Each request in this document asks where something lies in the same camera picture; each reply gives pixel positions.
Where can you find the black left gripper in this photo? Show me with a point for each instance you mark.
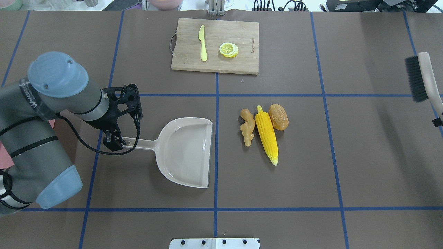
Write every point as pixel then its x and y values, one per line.
pixel 105 122

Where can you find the yellow plastic toy knife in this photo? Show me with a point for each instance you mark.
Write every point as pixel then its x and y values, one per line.
pixel 201 37

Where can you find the brown toy potato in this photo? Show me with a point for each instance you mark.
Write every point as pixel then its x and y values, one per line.
pixel 278 116

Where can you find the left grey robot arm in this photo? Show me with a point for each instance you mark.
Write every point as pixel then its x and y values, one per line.
pixel 42 171

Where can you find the yellow toy lemon slices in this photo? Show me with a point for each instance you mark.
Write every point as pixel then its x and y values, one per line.
pixel 229 50

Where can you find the metal camera stand post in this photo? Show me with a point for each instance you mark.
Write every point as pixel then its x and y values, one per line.
pixel 216 7

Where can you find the pink bowl in background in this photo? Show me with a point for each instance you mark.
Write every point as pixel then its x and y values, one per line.
pixel 165 4

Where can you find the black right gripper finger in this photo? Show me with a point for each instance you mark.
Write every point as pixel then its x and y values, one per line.
pixel 438 122

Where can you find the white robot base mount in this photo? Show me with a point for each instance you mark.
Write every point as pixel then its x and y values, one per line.
pixel 215 243

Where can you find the beige plastic dustpan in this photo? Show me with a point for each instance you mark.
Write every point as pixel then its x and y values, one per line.
pixel 182 151

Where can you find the bamboo cutting board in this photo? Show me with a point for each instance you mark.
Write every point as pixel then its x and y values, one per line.
pixel 186 53

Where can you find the pink plastic bin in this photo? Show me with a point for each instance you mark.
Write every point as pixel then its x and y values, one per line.
pixel 5 155

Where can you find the yellow toy corn cob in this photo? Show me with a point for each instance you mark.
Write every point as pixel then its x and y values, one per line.
pixel 267 135

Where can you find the beige hand brush black bristles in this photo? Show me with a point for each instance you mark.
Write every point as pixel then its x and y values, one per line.
pixel 422 82

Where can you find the tan toy ginger root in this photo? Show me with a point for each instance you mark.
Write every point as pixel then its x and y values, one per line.
pixel 247 127

